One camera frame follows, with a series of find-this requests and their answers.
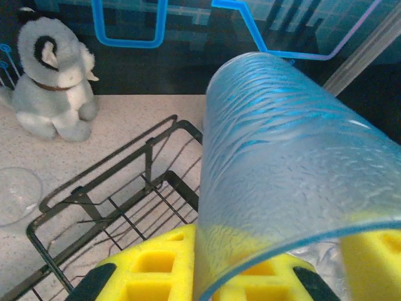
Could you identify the aluminium frame post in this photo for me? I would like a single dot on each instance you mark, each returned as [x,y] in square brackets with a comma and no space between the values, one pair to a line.
[366,50]

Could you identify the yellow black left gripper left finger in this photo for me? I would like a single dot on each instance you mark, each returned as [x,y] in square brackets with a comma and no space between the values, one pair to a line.
[150,276]

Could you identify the grey plush dog toy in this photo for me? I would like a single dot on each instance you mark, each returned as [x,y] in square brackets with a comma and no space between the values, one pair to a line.
[53,94]

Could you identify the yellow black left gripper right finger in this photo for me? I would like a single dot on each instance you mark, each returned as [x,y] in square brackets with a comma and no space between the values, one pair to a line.
[266,282]

